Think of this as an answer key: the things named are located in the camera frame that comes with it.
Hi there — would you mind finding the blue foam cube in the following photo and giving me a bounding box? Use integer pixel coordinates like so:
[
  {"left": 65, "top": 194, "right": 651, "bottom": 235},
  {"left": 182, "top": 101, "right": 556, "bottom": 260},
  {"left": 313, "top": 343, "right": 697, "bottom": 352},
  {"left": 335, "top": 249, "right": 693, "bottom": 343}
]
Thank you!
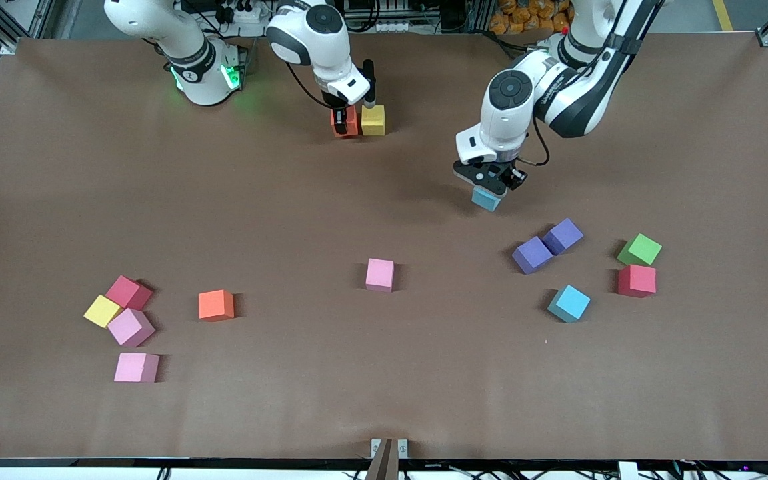
[
  {"left": 547, "top": 285, "right": 591, "bottom": 323},
  {"left": 471, "top": 185, "right": 503, "bottom": 213}
]

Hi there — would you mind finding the small metal mounting bracket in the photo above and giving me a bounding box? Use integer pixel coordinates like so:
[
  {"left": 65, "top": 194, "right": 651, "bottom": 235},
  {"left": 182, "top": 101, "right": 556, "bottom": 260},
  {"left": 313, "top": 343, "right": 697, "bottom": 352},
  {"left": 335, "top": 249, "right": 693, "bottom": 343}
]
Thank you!
[{"left": 370, "top": 438, "right": 409, "bottom": 480}]

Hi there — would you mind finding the pink foam cube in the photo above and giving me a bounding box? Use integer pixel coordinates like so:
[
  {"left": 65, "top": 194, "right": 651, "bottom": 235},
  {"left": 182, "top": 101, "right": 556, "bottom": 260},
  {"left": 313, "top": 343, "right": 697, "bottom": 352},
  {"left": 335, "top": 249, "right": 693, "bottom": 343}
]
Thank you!
[
  {"left": 107, "top": 308, "right": 156, "bottom": 348},
  {"left": 365, "top": 258, "right": 395, "bottom": 293},
  {"left": 114, "top": 353, "right": 160, "bottom": 383}
]

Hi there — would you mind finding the white power strip with plugs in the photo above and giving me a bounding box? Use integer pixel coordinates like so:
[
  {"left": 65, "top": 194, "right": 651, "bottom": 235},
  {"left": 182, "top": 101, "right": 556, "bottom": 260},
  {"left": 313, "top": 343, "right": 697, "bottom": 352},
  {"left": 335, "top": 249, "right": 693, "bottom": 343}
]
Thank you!
[{"left": 214, "top": 2, "right": 271, "bottom": 24}]

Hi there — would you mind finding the white socket strip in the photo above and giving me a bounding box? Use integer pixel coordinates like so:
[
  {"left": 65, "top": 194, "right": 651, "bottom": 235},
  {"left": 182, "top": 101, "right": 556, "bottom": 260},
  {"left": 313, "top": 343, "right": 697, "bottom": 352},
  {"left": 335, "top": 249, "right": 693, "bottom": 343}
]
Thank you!
[{"left": 357, "top": 19, "right": 413, "bottom": 34}]

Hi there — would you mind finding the bag of orange items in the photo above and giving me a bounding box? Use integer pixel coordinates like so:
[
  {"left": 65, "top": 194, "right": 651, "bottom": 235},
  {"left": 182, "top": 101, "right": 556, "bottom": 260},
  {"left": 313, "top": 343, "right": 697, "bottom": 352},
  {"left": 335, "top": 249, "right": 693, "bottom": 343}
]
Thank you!
[{"left": 489, "top": 0, "right": 573, "bottom": 35}]

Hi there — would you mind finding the purple foam cube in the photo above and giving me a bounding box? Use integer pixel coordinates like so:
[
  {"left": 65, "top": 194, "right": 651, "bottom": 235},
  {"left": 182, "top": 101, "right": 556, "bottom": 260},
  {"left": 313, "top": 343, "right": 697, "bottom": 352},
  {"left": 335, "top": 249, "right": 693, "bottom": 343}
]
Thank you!
[
  {"left": 542, "top": 218, "right": 585, "bottom": 256},
  {"left": 511, "top": 236, "right": 554, "bottom": 275}
]

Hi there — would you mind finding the orange foam cube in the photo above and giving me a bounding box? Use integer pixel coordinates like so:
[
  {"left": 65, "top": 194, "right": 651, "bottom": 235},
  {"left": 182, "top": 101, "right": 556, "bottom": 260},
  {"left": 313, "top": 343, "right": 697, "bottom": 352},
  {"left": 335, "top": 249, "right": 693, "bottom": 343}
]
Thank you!
[
  {"left": 331, "top": 105, "right": 361, "bottom": 139},
  {"left": 198, "top": 289, "right": 235, "bottom": 323}
]

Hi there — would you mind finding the yellow foam cube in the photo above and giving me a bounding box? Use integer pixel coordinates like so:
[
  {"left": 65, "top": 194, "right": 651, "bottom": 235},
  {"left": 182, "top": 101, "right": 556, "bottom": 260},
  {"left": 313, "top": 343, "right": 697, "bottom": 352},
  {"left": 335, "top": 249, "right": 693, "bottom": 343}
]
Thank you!
[
  {"left": 361, "top": 105, "right": 386, "bottom": 137},
  {"left": 83, "top": 295, "right": 122, "bottom": 329}
]

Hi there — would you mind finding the red foam cube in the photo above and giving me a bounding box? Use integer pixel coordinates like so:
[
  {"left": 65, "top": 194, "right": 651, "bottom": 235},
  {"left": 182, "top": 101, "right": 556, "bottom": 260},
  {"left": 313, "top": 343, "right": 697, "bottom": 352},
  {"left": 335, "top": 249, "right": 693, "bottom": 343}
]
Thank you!
[{"left": 617, "top": 264, "right": 657, "bottom": 298}]

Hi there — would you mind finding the crimson foam cube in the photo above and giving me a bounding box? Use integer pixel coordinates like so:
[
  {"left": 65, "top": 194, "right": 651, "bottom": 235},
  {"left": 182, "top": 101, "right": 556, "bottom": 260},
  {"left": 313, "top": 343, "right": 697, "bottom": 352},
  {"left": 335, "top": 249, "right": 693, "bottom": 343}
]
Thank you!
[{"left": 105, "top": 275, "right": 154, "bottom": 311}]

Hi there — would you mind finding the green foam cube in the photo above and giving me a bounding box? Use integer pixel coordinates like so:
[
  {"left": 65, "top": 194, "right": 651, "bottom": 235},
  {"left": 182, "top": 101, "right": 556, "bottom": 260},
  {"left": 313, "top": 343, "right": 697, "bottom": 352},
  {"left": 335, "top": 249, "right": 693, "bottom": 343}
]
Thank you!
[{"left": 617, "top": 233, "right": 663, "bottom": 267}]

